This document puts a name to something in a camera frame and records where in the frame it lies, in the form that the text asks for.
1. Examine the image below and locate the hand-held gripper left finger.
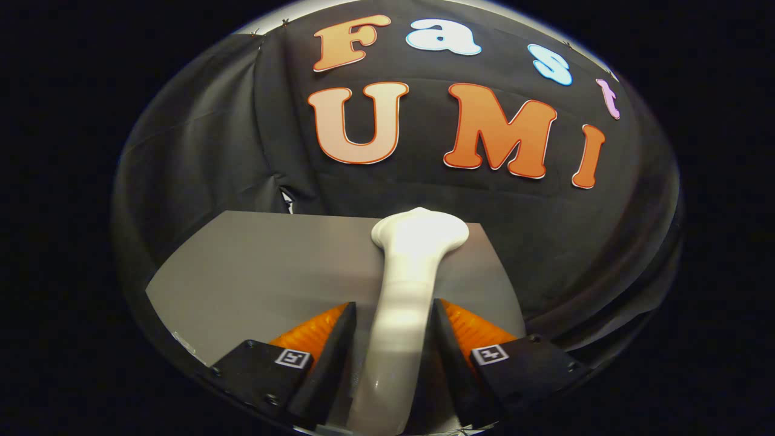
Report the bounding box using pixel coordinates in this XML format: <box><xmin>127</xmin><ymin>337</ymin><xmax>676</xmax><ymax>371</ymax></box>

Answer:
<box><xmin>211</xmin><ymin>301</ymin><xmax>358</xmax><ymax>428</ymax></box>

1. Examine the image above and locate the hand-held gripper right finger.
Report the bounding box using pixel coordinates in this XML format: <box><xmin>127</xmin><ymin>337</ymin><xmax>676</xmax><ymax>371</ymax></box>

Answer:
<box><xmin>431</xmin><ymin>298</ymin><xmax>591</xmax><ymax>428</ymax></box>

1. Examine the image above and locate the white garment steamer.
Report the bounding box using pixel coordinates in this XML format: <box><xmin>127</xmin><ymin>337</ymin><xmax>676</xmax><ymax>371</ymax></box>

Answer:
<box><xmin>345</xmin><ymin>207</ymin><xmax>470</xmax><ymax>435</ymax></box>

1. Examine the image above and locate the grey drawer cabinet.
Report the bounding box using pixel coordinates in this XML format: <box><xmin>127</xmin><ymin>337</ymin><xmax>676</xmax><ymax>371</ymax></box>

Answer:
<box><xmin>145</xmin><ymin>211</ymin><xmax>526</xmax><ymax>370</ymax></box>

